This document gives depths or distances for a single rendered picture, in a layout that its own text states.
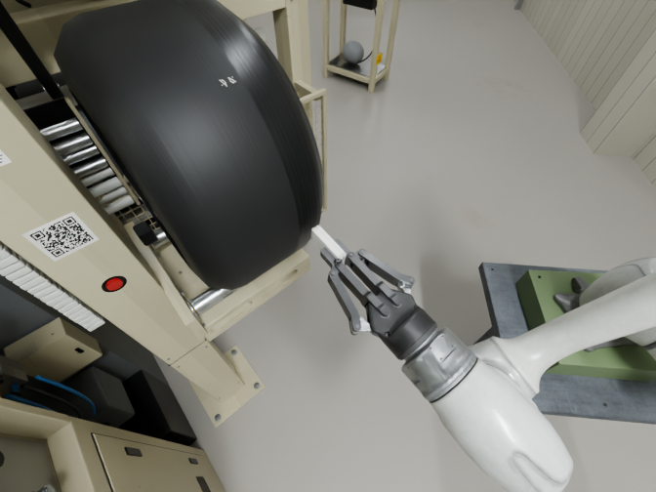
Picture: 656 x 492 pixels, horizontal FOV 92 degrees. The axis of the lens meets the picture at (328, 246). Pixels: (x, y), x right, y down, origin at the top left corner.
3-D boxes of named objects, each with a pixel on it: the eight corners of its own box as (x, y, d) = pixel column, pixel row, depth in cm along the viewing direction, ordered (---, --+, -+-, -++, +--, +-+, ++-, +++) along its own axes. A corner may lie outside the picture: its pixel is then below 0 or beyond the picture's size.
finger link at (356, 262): (396, 307, 45) (403, 302, 46) (346, 252, 49) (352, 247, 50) (389, 315, 49) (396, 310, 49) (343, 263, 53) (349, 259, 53)
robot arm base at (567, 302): (599, 278, 104) (611, 268, 99) (646, 346, 91) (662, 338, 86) (545, 284, 103) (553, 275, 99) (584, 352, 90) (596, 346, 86)
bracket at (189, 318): (198, 341, 81) (184, 326, 73) (139, 245, 99) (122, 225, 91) (211, 333, 82) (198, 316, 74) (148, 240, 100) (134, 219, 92)
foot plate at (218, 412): (216, 428, 144) (214, 428, 142) (188, 381, 156) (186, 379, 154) (266, 387, 154) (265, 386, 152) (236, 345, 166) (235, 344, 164)
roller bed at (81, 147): (75, 235, 95) (-11, 152, 71) (61, 208, 101) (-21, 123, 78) (141, 204, 102) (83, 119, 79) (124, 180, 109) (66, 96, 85)
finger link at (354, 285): (386, 319, 48) (380, 325, 48) (336, 267, 52) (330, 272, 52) (392, 310, 45) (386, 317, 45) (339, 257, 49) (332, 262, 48)
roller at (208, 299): (197, 320, 81) (191, 312, 78) (189, 308, 83) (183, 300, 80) (305, 248, 95) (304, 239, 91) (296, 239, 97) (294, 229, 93)
